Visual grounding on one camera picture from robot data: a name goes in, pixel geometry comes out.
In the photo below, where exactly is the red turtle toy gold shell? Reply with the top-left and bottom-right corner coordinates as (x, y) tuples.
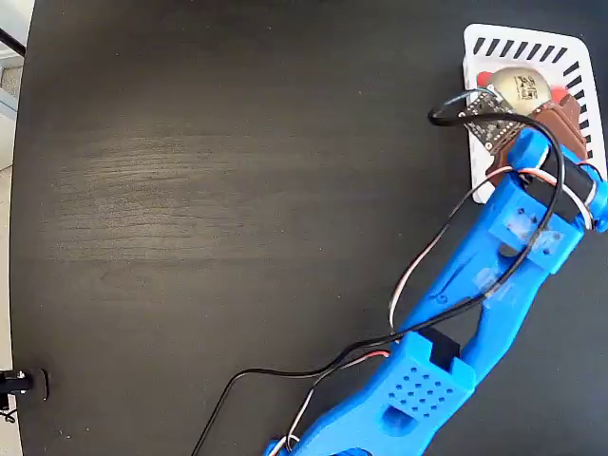
(476, 66), (570, 116)

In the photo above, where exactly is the white slotted plastic tray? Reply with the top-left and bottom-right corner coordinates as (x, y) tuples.
(461, 23), (608, 206)

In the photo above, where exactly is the grey box beside table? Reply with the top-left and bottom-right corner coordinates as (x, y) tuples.
(0, 59), (23, 115)

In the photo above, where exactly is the black metal bar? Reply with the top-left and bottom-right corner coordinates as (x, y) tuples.
(0, 27), (28, 57)

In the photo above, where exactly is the black table clamp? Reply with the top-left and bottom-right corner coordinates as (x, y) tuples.
(0, 368), (51, 413)

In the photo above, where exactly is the bare camera circuit board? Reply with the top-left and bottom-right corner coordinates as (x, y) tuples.
(462, 88), (527, 154)

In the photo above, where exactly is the white red servo wire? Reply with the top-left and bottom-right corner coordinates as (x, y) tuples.
(283, 163), (598, 453)

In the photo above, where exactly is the black camera cable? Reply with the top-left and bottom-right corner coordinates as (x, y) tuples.
(189, 87), (570, 456)

